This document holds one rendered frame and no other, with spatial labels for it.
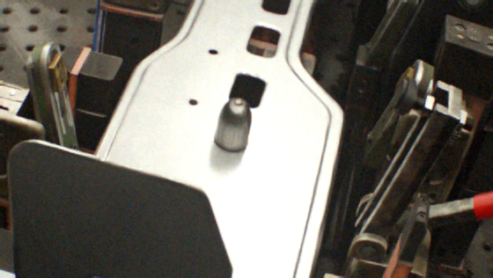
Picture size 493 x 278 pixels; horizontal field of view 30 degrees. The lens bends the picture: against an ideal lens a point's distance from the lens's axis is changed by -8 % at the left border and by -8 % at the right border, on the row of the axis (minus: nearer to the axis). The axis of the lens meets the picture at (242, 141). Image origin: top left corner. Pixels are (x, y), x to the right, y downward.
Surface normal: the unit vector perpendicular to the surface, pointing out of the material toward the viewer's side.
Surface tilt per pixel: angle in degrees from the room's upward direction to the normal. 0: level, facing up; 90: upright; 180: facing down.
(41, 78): 90
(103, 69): 0
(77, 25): 0
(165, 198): 90
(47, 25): 0
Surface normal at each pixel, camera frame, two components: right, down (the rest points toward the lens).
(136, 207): -0.21, 0.66
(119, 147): 0.15, -0.71
